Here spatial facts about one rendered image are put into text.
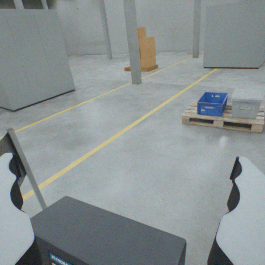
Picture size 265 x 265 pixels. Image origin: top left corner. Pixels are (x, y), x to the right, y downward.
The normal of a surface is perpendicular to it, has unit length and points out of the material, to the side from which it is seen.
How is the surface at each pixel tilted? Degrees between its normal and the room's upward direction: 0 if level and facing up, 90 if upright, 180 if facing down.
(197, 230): 0
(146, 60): 90
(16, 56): 90
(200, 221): 0
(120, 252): 15
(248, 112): 96
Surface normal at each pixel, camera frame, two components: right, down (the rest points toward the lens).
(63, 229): 0.01, -0.97
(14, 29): 0.80, 0.20
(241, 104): -0.48, 0.53
